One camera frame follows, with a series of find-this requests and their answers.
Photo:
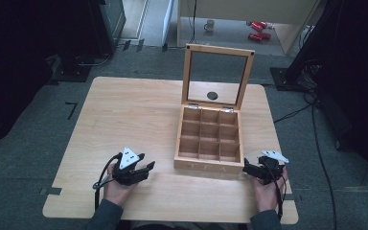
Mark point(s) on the person's left hand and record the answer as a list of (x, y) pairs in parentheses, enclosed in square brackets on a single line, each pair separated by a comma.
[(118, 191)]

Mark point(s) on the grey mug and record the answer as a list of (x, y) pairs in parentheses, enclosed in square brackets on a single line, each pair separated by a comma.
[(209, 25)]

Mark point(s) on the wooden compartment box with lid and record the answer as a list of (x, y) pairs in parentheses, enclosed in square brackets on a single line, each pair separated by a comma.
[(209, 137)]

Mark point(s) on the white panel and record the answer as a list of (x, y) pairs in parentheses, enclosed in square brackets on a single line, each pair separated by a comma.
[(167, 22)]

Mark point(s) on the black cabinet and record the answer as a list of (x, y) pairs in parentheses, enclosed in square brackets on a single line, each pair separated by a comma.
[(107, 22)]

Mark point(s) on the dark curtain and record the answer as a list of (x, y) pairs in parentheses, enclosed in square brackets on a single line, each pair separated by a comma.
[(16, 64), (357, 80)]

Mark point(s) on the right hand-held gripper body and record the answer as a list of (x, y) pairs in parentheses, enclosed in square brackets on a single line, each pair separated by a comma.
[(270, 169)]

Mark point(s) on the person's right hand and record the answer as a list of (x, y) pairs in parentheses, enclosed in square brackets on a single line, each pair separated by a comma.
[(266, 195)]

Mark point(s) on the black stand base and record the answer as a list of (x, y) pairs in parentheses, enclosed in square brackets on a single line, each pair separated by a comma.
[(284, 78)]

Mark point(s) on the red can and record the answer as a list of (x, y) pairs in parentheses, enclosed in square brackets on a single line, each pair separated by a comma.
[(259, 25)]

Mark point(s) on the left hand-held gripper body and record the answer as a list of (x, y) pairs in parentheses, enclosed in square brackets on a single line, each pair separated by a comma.
[(128, 174)]

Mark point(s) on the black round disc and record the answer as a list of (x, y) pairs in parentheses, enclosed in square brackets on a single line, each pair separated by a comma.
[(212, 95)]

